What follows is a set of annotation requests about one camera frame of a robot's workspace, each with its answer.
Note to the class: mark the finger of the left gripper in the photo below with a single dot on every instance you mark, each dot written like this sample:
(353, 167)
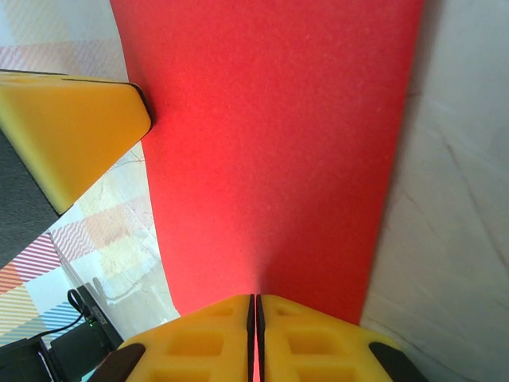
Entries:
(71, 127)

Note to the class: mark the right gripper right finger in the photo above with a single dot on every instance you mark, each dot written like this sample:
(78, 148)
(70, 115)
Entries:
(318, 350)

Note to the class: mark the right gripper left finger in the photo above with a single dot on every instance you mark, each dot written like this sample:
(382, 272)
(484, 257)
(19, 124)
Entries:
(199, 346)

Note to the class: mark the red cloth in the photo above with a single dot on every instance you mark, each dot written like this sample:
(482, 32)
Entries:
(270, 159)

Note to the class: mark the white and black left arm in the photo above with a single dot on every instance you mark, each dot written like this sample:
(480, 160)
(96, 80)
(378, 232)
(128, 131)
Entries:
(71, 350)

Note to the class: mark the long aluminium mounting rail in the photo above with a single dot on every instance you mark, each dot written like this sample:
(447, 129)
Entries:
(135, 314)

